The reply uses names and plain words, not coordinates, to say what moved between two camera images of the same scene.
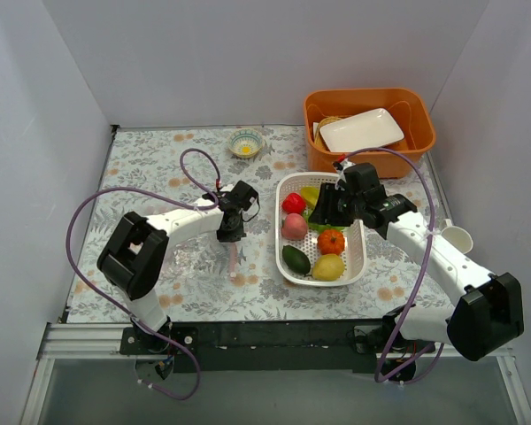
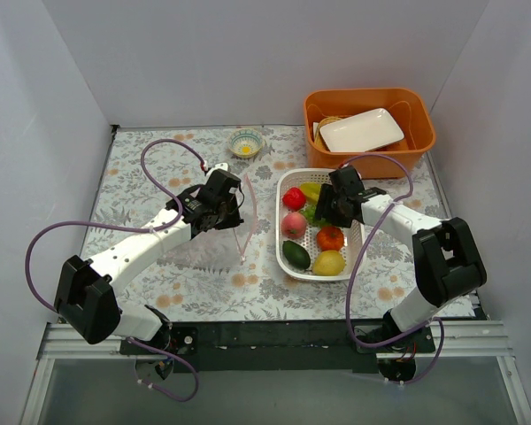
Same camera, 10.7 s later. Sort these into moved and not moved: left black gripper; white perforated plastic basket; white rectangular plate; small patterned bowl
Moved: left black gripper
Not moved: white perforated plastic basket; white rectangular plate; small patterned bowl
